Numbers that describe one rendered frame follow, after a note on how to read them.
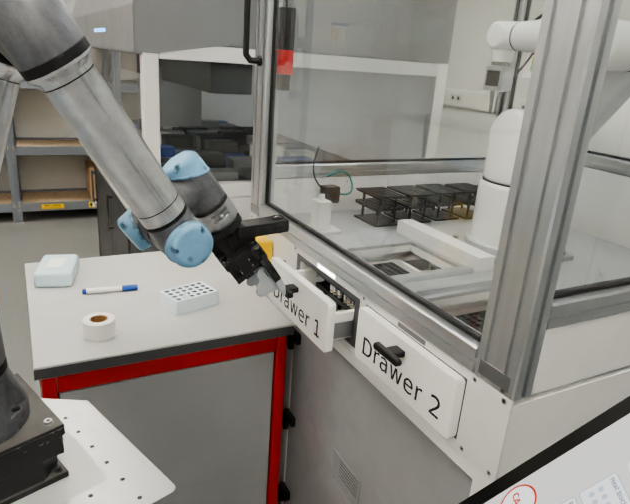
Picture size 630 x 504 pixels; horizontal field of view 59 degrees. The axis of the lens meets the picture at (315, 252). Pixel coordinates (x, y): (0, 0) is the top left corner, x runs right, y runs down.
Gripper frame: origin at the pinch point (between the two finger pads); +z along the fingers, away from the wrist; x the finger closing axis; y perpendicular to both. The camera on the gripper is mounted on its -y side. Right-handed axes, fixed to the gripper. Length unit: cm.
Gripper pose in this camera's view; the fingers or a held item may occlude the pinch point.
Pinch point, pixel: (280, 285)
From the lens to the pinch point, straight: 120.2
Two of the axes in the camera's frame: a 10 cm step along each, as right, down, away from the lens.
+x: 4.6, 3.2, -8.3
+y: -7.6, 6.2, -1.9
